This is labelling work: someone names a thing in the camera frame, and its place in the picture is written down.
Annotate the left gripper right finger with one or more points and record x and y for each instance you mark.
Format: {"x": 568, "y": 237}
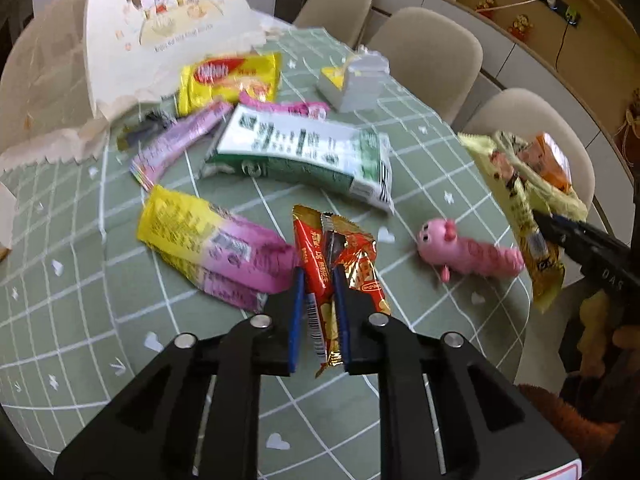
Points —
{"x": 445, "y": 411}

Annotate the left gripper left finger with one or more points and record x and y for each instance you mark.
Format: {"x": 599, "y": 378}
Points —
{"x": 192, "y": 412}

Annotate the gold yellow snack wrapper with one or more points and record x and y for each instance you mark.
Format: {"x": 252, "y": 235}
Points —
{"x": 518, "y": 191}

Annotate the red gold snack wrapper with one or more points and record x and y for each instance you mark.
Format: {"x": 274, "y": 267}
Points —
{"x": 334, "y": 252}

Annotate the orange clear plastic bag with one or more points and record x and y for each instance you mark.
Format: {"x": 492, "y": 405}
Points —
{"x": 545, "y": 157}

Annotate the yellow purple snack wrapper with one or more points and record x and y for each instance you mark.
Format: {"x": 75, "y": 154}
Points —
{"x": 224, "y": 255}

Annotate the near beige chair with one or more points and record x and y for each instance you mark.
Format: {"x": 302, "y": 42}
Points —
{"x": 523, "y": 113}

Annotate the beige chair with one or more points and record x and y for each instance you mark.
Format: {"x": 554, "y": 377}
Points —
{"x": 433, "y": 57}
{"x": 523, "y": 113}
{"x": 342, "y": 19}

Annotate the pink caterpillar toy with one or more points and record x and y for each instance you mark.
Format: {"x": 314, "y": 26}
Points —
{"x": 441, "y": 245}

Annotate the red doll figurine right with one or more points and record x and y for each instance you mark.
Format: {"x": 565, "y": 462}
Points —
{"x": 520, "y": 27}

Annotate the red doll figurine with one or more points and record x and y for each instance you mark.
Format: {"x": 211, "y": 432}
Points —
{"x": 486, "y": 8}
{"x": 520, "y": 27}

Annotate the light purple candy wrapper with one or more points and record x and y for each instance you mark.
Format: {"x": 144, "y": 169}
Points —
{"x": 153, "y": 160}

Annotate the green grid tablecloth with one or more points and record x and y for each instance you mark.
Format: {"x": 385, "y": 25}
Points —
{"x": 85, "y": 306}

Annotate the middle beige chair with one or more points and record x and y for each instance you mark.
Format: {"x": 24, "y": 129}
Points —
{"x": 433, "y": 57}

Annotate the green white snack bag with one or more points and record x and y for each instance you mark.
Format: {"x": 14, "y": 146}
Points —
{"x": 336, "y": 157}

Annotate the red doll figurine left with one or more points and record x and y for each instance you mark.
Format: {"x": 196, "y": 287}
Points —
{"x": 486, "y": 8}

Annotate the orange white tissue box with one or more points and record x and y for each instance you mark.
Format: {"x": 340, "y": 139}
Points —
{"x": 7, "y": 213}

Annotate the black crumpled wrapper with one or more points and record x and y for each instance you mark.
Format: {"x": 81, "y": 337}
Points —
{"x": 152, "y": 124}

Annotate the white yellow toy box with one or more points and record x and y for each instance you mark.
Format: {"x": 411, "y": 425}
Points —
{"x": 357, "y": 84}

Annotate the pink lollipop wrapper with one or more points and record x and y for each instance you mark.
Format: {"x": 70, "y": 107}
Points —
{"x": 316, "y": 110}

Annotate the yellow nabati wafer wrapper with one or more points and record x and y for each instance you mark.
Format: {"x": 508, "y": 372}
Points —
{"x": 226, "y": 77}

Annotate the far beige chair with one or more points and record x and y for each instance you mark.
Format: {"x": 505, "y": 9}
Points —
{"x": 342, "y": 19}

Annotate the beige mesh food cover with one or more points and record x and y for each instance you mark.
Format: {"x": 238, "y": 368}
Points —
{"x": 82, "y": 64}

